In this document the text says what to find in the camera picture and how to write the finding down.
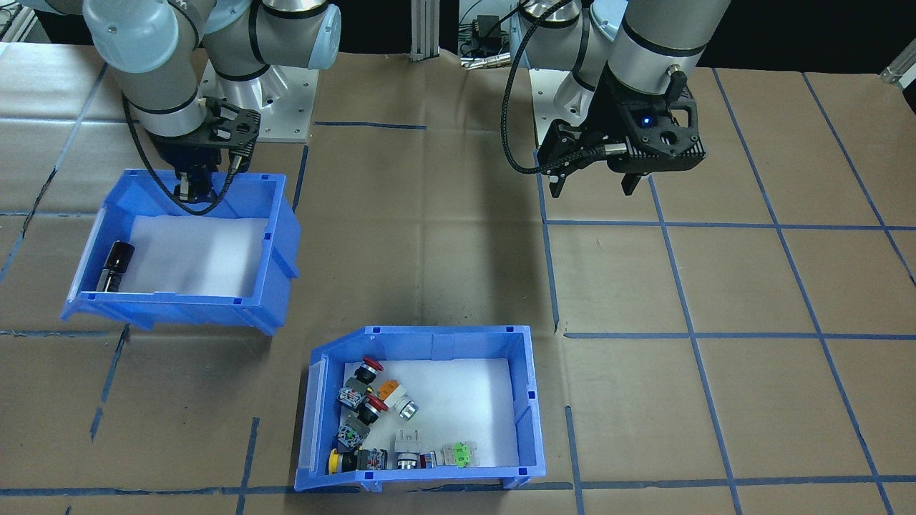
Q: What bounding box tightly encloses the yellow head push button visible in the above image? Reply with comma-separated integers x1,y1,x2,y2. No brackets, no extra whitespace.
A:
327,447,389,475

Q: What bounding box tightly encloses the blue bin with capacitors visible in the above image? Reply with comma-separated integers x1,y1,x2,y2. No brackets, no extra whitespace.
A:
61,168,303,337

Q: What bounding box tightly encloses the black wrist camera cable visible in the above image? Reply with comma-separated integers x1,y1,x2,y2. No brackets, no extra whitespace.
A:
122,97,240,215
501,14,625,176

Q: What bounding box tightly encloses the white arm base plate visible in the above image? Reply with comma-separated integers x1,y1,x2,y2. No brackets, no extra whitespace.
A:
530,68,609,135
203,61,321,142

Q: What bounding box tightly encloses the black frame cover cloth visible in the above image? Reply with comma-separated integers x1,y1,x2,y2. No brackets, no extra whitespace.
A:
315,0,916,76

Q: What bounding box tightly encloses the black power supply box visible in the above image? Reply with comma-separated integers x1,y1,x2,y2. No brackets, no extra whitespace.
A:
472,14,503,54

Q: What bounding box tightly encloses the green and white switch part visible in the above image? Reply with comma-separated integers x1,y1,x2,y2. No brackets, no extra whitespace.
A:
440,441,479,469

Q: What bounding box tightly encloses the aluminium corner bar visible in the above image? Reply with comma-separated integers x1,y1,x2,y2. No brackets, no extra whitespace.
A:
880,43,916,90
0,7,34,45

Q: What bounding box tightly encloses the red mushroom push button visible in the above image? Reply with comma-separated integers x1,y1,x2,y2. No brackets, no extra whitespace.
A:
336,396,391,448
338,355,385,410

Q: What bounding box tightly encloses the blue bin with push buttons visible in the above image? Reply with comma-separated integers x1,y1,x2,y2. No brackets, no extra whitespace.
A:
295,325,547,494

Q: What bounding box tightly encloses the orange white silver-head button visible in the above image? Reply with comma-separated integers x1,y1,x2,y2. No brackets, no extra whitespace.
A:
376,379,421,421

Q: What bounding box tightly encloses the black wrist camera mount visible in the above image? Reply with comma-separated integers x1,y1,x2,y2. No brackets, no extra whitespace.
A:
200,97,263,175
619,80,708,174

